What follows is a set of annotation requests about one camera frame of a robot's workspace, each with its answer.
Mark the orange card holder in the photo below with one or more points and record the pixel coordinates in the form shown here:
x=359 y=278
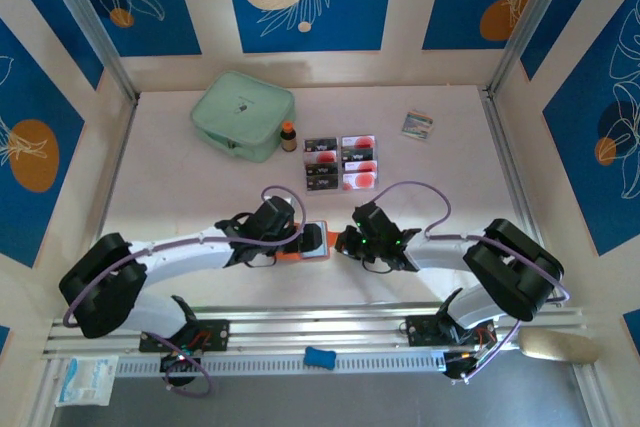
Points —
x=290 y=257

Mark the black vip card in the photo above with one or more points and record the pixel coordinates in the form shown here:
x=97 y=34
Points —
x=358 y=154
x=321 y=144
x=322 y=182
x=321 y=169

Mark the white card red circle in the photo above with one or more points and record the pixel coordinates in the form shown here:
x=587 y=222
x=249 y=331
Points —
x=359 y=166
x=360 y=180
x=358 y=141

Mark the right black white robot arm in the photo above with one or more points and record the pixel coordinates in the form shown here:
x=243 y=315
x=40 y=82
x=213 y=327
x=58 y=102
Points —
x=510 y=267

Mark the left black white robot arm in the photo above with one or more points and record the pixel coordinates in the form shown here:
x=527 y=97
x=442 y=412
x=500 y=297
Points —
x=175 y=257

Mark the brown bottle orange cap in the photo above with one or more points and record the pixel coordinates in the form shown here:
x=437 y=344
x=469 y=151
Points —
x=288 y=139

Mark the blue bone-shaped sponge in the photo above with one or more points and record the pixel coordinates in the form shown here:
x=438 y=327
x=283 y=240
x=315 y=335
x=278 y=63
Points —
x=319 y=357

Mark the small printed paper packet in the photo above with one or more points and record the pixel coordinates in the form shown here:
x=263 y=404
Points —
x=416 y=124

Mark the mint green zip pouch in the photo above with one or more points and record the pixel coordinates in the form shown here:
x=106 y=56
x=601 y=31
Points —
x=240 y=107

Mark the right black controller board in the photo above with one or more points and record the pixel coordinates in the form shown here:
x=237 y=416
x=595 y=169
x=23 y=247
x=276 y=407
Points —
x=457 y=364

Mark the black controller board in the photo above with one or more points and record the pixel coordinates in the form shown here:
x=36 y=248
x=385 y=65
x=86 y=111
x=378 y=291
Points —
x=180 y=362
x=457 y=364

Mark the left black controller board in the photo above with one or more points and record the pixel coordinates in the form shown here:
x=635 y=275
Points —
x=180 y=362

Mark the gold oval pad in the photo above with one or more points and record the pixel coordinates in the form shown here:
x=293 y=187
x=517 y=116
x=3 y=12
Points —
x=560 y=347

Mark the white blue gauze packet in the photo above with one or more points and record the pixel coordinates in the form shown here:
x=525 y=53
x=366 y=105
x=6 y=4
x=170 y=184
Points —
x=85 y=379

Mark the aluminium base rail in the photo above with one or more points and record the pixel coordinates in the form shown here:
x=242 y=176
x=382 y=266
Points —
x=320 y=327

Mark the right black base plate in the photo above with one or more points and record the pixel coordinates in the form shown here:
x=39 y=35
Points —
x=422 y=329

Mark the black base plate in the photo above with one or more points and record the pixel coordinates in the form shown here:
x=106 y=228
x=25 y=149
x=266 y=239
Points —
x=217 y=334
x=422 y=329

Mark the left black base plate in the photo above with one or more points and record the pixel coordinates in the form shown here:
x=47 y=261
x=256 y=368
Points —
x=217 y=334

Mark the aluminium side rail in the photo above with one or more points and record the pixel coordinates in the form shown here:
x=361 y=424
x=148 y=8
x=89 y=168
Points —
x=497 y=127
x=121 y=147

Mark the aluminium frame post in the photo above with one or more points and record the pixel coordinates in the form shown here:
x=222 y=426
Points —
x=91 y=22
x=531 y=22

